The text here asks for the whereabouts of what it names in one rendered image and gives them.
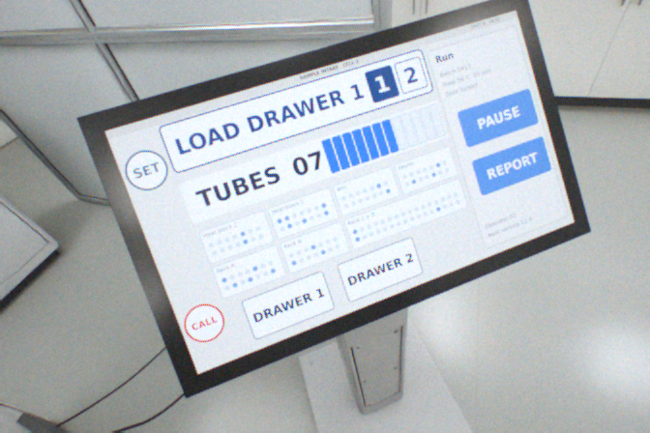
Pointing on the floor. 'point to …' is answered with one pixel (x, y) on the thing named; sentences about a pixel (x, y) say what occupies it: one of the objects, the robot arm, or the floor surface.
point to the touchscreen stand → (379, 383)
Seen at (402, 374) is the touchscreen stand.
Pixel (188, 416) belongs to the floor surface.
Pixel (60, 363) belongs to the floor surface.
